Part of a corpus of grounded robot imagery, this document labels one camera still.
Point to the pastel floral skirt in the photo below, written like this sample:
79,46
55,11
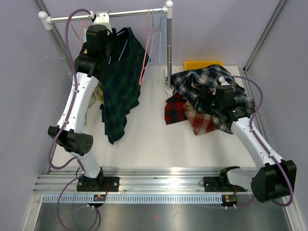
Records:
97,94

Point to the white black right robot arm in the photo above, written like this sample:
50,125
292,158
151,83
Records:
275,177

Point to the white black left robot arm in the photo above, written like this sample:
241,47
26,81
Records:
93,59

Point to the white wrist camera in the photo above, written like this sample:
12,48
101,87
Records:
223,82
101,23

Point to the yellow plastic bin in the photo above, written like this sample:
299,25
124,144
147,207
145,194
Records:
190,65

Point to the slotted white cable duct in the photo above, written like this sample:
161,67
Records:
135,198

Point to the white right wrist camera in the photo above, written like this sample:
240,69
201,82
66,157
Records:
223,82

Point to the dark green plaid skirt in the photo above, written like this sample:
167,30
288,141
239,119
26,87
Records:
121,90

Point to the blue hanger of green skirt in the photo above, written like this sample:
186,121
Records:
123,36

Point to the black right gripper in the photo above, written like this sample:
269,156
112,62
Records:
207,95

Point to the aluminium rail frame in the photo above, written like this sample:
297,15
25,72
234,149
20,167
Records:
155,158

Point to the white metal clothes rack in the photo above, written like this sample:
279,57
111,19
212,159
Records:
90,15

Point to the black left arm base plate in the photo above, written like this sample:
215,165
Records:
99,184

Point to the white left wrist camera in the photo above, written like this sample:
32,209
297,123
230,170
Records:
101,23

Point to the navy white plaid skirt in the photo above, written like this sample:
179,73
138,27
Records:
199,79

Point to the rust beige plaid skirt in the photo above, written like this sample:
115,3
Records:
201,123

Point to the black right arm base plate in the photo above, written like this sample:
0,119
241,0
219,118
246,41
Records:
214,184

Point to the red navy plaid skirt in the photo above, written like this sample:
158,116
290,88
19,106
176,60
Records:
174,112

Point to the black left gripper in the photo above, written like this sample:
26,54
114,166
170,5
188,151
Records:
112,38

